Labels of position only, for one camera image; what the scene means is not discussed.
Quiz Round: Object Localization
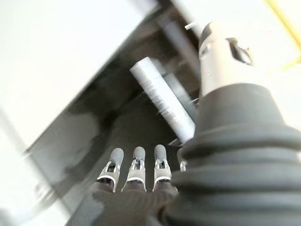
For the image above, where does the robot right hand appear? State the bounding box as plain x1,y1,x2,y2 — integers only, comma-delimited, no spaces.
65,21,301,226

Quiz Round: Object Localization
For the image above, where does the cream ceramic plate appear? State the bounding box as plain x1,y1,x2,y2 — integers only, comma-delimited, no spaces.
129,57,196,142

